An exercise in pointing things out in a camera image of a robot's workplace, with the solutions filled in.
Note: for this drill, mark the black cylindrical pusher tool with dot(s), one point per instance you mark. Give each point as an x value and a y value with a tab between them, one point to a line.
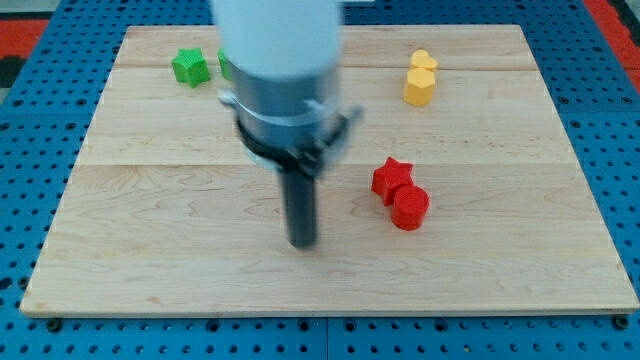
299	200

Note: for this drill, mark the red cylinder block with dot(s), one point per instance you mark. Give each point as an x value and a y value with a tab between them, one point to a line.
410	206

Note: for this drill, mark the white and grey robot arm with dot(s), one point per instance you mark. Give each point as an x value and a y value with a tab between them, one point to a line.
283	60

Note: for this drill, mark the green block behind arm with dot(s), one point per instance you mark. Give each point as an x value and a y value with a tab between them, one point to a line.
224	64

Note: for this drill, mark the red star block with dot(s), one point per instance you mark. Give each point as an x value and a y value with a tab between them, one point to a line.
389	178

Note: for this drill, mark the green star block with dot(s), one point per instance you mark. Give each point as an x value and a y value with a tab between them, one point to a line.
190	67

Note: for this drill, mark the wooden board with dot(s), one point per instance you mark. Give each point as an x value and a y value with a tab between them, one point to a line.
165	216

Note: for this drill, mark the yellow hexagon block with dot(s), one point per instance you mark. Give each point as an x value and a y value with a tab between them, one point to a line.
419	87

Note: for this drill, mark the yellow heart block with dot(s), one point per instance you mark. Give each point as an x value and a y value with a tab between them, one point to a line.
421	59

